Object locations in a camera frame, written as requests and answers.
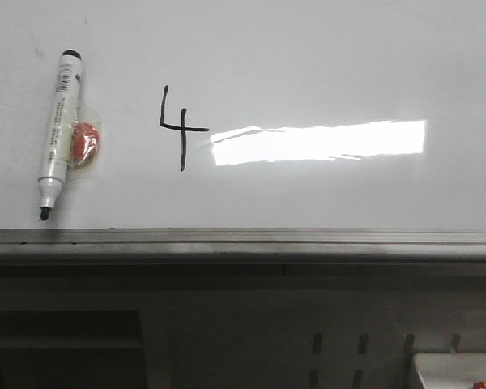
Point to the small red object in bin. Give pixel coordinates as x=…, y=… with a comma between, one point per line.
x=479, y=385

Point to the white plastic bin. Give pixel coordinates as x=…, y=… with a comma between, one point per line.
x=447, y=370

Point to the white whiteboard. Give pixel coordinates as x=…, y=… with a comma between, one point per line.
x=260, y=114

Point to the white whiteboard marker pen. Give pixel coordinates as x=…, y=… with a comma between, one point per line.
x=62, y=119

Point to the metal whiteboard frame rail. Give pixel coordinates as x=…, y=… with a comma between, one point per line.
x=458, y=252

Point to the red magnet taped to marker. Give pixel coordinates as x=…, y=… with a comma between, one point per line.
x=86, y=144

